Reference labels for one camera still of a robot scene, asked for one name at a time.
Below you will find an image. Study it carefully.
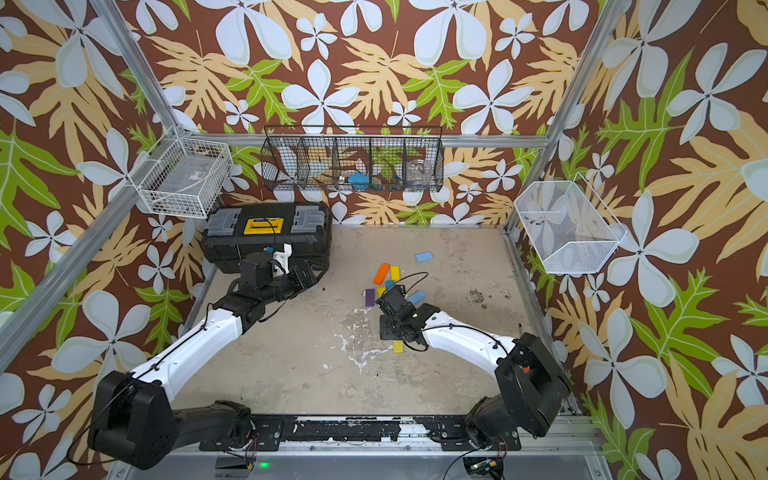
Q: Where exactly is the light blue block near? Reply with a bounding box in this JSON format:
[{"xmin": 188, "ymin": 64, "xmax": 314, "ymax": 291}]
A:
[{"xmin": 408, "ymin": 291, "xmax": 426, "ymax": 305}]

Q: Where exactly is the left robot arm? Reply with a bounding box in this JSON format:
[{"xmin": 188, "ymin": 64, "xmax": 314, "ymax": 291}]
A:
[{"xmin": 86, "ymin": 251, "xmax": 328, "ymax": 470}]

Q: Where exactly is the white wire basket right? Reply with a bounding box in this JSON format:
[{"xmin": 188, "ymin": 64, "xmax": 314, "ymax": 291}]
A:
[{"xmin": 514, "ymin": 180, "xmax": 627, "ymax": 276}]

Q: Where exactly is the light blue block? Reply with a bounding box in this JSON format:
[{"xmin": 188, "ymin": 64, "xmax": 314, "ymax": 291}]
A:
[
  {"xmin": 415, "ymin": 252, "xmax": 433, "ymax": 263},
  {"xmin": 408, "ymin": 291, "xmax": 426, "ymax": 305}
]

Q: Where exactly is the purple block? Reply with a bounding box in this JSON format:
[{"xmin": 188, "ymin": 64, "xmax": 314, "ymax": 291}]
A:
[{"xmin": 365, "ymin": 289, "xmax": 376, "ymax": 307}]

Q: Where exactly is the black wire basket rear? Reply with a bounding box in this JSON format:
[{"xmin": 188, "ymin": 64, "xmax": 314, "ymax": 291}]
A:
[{"xmin": 259, "ymin": 125, "xmax": 445, "ymax": 192}]

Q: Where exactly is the small yellow block top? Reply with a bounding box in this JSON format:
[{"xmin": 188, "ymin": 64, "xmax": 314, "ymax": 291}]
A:
[{"xmin": 390, "ymin": 265, "xmax": 401, "ymax": 282}]

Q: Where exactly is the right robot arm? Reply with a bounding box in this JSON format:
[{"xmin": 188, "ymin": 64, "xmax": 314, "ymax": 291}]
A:
[{"xmin": 376, "ymin": 285, "xmax": 572, "ymax": 448}]

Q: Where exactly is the black toolbox yellow handle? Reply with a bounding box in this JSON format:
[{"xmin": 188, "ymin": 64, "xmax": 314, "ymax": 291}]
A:
[{"xmin": 201, "ymin": 203, "xmax": 332, "ymax": 274}]

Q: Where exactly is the white wire basket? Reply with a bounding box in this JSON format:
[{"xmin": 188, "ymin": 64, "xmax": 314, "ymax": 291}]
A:
[
  {"xmin": 129, "ymin": 127, "xmax": 233, "ymax": 219},
  {"xmin": 514, "ymin": 180, "xmax": 627, "ymax": 276}
]

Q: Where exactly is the orange block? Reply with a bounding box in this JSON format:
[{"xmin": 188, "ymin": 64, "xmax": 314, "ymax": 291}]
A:
[{"xmin": 373, "ymin": 263, "xmax": 391, "ymax": 285}]

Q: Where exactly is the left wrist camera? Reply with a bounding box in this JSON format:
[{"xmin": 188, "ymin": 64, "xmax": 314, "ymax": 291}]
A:
[{"xmin": 271, "ymin": 243, "xmax": 293, "ymax": 277}]

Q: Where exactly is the light blue block far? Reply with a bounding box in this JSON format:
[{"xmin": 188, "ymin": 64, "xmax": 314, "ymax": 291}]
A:
[{"xmin": 415, "ymin": 252, "xmax": 433, "ymax": 263}]

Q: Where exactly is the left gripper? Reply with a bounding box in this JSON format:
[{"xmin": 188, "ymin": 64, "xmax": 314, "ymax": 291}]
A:
[{"xmin": 260, "ymin": 261, "xmax": 327, "ymax": 307}]

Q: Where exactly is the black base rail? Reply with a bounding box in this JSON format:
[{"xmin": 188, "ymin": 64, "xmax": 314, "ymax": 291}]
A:
[{"xmin": 200, "ymin": 413, "xmax": 523, "ymax": 452}]

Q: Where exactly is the white wire basket left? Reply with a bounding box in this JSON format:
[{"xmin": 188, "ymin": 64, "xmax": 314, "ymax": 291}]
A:
[{"xmin": 129, "ymin": 127, "xmax": 233, "ymax": 219}]

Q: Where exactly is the blue object in basket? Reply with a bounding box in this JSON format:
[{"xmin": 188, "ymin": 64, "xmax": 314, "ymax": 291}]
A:
[{"xmin": 348, "ymin": 173, "xmax": 370, "ymax": 191}]

